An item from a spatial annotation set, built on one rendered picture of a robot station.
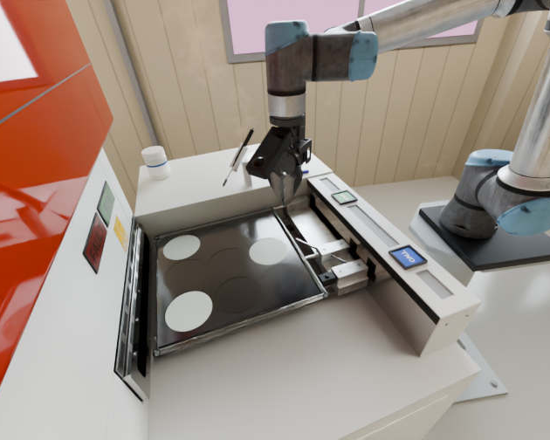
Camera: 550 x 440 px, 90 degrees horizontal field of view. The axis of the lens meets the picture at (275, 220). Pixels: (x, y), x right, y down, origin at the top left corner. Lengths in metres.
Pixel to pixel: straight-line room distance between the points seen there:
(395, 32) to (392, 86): 1.87
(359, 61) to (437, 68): 2.17
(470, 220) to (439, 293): 0.38
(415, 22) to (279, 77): 0.29
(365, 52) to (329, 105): 1.84
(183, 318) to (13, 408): 0.35
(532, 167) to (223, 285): 0.70
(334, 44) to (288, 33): 0.08
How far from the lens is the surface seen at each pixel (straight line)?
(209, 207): 0.85
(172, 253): 0.79
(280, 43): 0.54
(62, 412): 0.41
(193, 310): 0.64
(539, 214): 0.80
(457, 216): 0.96
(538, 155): 0.75
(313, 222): 0.84
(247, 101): 2.27
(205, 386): 0.65
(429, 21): 0.71
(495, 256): 0.94
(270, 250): 0.73
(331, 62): 0.54
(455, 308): 0.60
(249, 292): 0.64
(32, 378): 0.38
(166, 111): 2.34
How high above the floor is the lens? 1.40
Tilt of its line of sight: 37 degrees down
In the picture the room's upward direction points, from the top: 4 degrees counter-clockwise
